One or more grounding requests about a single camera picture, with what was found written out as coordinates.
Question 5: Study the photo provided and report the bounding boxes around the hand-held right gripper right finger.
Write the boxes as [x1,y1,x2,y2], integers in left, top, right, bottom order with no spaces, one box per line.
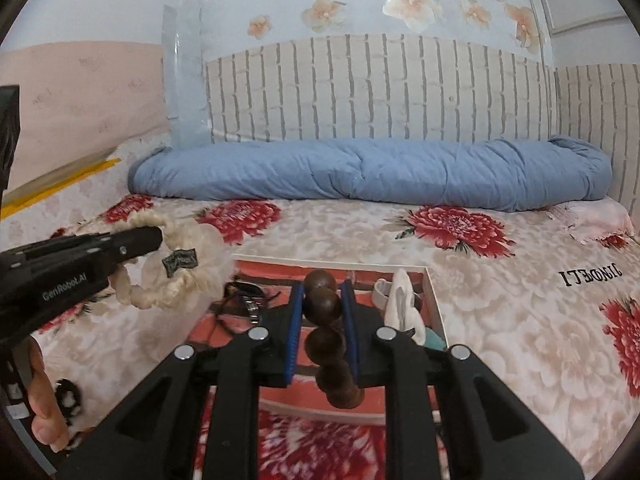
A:
[340,280,586,480]

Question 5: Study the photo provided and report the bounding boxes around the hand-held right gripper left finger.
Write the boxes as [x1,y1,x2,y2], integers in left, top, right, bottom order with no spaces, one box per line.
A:
[57,280,308,480]

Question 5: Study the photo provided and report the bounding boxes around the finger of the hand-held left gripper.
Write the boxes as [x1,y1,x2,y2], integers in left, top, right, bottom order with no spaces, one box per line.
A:
[106,225,165,264]

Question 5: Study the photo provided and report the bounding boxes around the brown wooden bead bracelet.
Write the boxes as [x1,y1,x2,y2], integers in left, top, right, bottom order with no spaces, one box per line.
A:
[305,269,364,411]

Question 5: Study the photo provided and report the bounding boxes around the white strap watch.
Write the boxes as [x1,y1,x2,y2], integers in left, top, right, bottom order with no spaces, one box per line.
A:
[374,278,401,317]

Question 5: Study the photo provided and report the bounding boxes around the cream round hair clip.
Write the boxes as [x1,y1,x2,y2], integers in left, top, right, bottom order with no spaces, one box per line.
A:
[385,269,446,352]

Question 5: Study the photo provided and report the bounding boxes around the cream white scrunchie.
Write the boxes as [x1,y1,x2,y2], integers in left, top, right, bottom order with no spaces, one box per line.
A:
[107,210,234,311]

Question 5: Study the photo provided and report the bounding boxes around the jewelry tray with red lining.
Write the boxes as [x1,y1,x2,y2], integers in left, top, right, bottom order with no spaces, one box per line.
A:
[187,255,446,426]

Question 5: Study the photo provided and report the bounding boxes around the person's left hand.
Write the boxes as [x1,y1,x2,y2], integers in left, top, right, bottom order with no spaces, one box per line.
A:
[25,335,72,453]

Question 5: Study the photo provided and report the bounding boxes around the yellow tape strip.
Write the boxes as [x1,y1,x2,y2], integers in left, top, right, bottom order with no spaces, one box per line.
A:
[0,157,122,211]

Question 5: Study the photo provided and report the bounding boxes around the black scrunchie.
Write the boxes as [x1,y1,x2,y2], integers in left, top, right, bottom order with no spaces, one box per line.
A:
[54,379,84,421]

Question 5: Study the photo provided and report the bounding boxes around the red floral blanket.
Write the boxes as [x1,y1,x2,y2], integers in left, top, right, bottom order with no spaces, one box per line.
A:
[0,140,640,480]

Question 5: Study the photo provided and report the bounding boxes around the rolled blue quilt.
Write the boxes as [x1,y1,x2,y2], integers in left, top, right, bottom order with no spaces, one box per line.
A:
[127,135,613,213]

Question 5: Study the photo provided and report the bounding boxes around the clear plastic sheet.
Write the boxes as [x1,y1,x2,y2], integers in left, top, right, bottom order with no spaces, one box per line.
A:
[160,0,213,151]

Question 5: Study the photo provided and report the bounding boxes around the pink cloth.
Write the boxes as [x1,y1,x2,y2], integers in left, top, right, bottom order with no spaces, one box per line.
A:
[545,200,636,247]

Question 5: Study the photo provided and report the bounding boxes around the flower wall decals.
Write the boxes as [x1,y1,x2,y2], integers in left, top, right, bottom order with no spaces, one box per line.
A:
[247,0,546,56]

